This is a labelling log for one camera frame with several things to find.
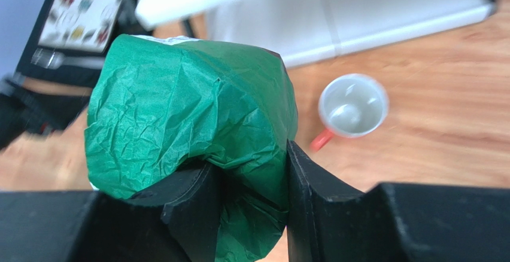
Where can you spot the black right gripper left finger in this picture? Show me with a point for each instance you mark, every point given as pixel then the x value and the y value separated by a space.
pixel 175 219

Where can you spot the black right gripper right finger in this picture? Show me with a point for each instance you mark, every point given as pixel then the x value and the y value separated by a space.
pixel 330 220

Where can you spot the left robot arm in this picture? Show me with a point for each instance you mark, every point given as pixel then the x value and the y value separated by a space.
pixel 38 107

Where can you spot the cream checkered three-tier shelf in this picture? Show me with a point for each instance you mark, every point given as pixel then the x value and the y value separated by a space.
pixel 306 31

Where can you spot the orange mug white inside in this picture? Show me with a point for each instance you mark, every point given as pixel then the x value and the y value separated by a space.
pixel 351 106

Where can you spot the black cloth placemat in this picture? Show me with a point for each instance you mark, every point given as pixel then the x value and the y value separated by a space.
pixel 125 23

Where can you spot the floral square plate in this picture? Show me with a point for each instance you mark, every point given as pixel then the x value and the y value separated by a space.
pixel 84 25

